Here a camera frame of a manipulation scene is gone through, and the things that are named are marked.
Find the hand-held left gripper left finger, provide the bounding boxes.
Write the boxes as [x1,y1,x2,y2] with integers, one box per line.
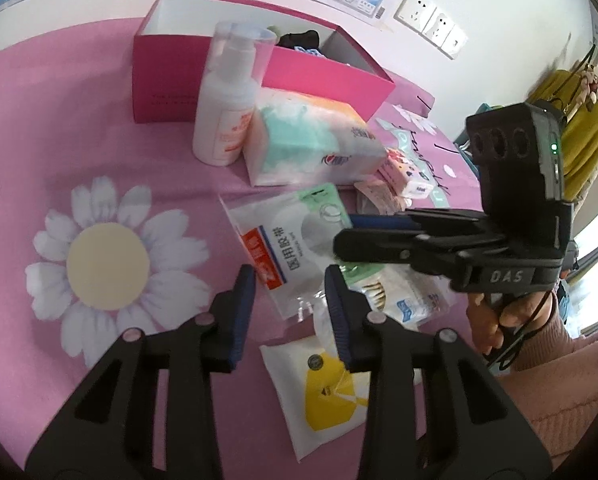
[26,263,257,480]

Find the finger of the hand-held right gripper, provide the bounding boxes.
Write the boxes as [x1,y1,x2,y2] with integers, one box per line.
[351,210,487,233]
[334,228,487,276]

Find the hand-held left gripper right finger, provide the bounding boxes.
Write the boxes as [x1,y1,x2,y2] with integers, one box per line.
[324,264,552,480]

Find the small floral tissue pack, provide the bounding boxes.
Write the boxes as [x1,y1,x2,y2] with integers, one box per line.
[376,147,434,198]

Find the clear pink packet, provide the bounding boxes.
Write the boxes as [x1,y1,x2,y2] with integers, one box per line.
[354,180,412,216]

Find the cotton swab pack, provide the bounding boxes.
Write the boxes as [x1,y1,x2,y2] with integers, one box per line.
[349,265,454,326]

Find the yellow white wet wipes pack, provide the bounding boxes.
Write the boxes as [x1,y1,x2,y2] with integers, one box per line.
[259,335,374,463]

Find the green mask packet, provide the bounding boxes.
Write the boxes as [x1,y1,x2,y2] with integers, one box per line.
[299,182,382,281]

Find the clear bag with red label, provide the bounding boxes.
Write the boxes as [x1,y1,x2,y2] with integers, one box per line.
[219,192,352,321]

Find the pink cardboard box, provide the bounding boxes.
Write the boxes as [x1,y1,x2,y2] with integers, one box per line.
[131,0,397,124]

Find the black scrunchie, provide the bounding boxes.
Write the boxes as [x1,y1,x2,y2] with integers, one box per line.
[278,30,320,51]

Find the person's right forearm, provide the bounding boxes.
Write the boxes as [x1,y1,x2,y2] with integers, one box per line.
[494,300,598,480]

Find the person's right hand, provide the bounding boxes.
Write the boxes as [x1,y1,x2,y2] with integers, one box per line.
[466,290,554,366]

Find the yellow hanging garment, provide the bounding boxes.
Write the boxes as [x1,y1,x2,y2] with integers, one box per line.
[526,70,598,201]

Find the pink white hanging ornament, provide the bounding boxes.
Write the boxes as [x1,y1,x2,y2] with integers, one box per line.
[579,57,598,101]

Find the large pastel tissue pack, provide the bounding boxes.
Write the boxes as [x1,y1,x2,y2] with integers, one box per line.
[243,87,390,187]

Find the white pump bottle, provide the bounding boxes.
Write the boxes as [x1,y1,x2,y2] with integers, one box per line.
[192,21,277,167]

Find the black cable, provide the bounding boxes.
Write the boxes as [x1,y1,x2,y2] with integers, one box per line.
[486,290,562,373]

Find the white wall socket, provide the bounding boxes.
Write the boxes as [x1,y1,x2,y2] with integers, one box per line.
[421,10,452,46]
[441,25,468,58]
[394,0,436,28]

